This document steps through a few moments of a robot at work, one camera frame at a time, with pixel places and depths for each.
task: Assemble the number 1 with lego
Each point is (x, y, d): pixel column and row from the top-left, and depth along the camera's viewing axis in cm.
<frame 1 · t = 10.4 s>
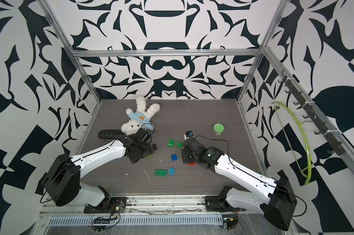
left hand: (147, 151, 87), fingers open
right hand: (183, 151, 79), fingers open
white teddy bear blue shirt: (141, 117, 101), point 9 cm above the table
black remote control: (109, 133, 98), point 5 cm above the table
light green tall lego brick: (170, 143, 98), on the table
green long lego plate brick: (160, 172, 85), point 2 cm above the table
blue lego brick: (174, 157, 91), point 2 cm above the table
cyan overturned lego brick: (171, 171, 87), on the table

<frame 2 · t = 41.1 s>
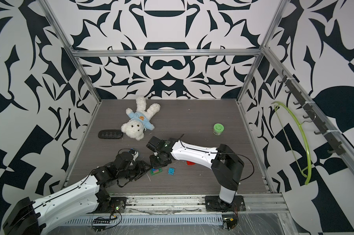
left hand: (150, 166, 80), fingers open
right hand: (153, 164, 80), fingers closed
green long lego plate brick: (152, 173, 83), point 4 cm above the table
magenta lego brick: (155, 170, 81), point 7 cm above the table
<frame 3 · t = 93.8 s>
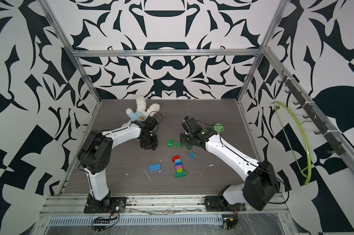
left hand: (155, 144, 94), fingers open
right hand: (183, 137, 82), fingers open
green long lego plate brick: (180, 174, 83), point 3 cm above the table
magenta lego brick: (179, 167, 87), point 2 cm above the table
small green lego brick: (178, 144, 96), point 3 cm above the table
light blue lego brick: (191, 155, 91), point 3 cm above the table
long blue lego brick: (154, 167, 87), point 2 cm above the table
red lego brick: (175, 157, 91), point 2 cm above the table
lime green lego brick: (179, 170, 85), point 3 cm above the table
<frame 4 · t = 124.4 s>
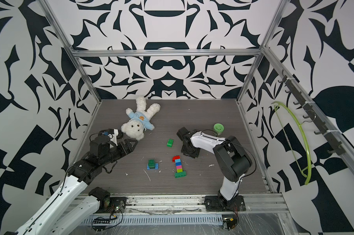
left hand: (132, 141, 76), fingers open
right hand: (187, 152, 93), fingers open
dark green lego brick: (151, 163, 89), on the table
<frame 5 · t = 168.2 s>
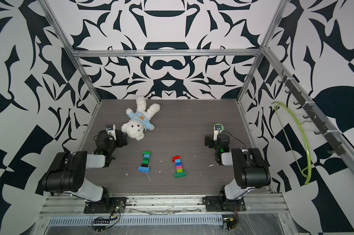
left hand: (117, 131, 95), fingers open
right hand: (214, 133, 96), fingers open
light green tall lego brick: (148, 152, 91), point 3 cm above the table
long blue lego brick: (146, 169, 86), point 2 cm above the table
